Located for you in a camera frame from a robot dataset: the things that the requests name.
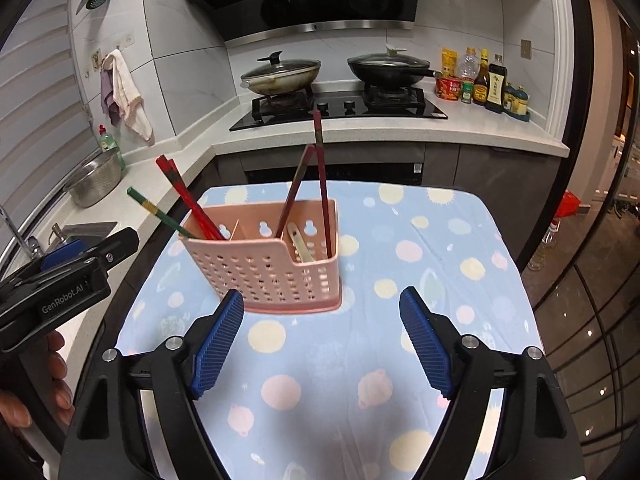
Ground dark grey kitchen cabinet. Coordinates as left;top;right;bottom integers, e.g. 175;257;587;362
212;142;566;271

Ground clear plastic bottle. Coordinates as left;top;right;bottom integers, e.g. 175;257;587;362
459;47;479;84

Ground blue condiment jar set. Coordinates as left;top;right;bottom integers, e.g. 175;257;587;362
504;82;532;122

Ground red instant noodle cup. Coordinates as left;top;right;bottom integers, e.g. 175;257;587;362
434;75;463;100

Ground black wok with glass lid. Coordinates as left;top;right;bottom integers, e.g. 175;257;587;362
347;45;437;89

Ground white hanging towel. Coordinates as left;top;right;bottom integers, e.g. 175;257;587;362
102;49;155;144

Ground red plastic bag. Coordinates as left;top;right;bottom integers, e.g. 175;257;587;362
560;190;584;219

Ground chrome kitchen faucet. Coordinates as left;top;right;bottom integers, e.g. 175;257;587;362
0;205;42;262

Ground cooking oil bottle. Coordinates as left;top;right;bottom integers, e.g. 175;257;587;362
527;220;561;271

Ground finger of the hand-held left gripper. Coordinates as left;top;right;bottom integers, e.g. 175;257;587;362
30;239;89;274
82;226;140;274

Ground dark soy sauce bottle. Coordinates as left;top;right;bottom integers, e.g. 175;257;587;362
485;54;509;113

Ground green dish soap bottle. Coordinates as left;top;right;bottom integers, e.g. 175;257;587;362
98;125;127;171

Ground stainless steel sink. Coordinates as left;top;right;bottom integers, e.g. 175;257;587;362
50;221;119;247

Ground stainless steel bowl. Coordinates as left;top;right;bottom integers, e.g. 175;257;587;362
62;149;124;209

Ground blue printed tablecloth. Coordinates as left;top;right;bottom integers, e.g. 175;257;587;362
115;180;546;480

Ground black framed glass door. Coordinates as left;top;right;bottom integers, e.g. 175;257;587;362
520;0;640;461

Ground white window blinds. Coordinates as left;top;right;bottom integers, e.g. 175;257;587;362
0;0;102;243

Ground black glass gas stove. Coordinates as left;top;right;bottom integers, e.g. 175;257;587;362
229;85;449;133

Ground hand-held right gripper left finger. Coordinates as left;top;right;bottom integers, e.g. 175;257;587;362
57;289;245;480

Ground beige spoon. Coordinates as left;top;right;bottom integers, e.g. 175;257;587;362
286;225;316;264

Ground person's left hand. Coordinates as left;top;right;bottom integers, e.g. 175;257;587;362
0;332;77;429

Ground pink perforated utensil basket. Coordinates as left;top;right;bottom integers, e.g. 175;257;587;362
178;199;346;315

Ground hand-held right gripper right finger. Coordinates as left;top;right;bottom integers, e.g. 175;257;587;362
399;286;586;480

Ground silver wok with glass lid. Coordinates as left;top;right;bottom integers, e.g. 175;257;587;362
240;51;322;97

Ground brown sauce bottle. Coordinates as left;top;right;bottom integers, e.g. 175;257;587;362
472;49;491;107

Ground purple hanging cloth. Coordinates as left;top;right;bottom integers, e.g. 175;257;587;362
100;67;124;126

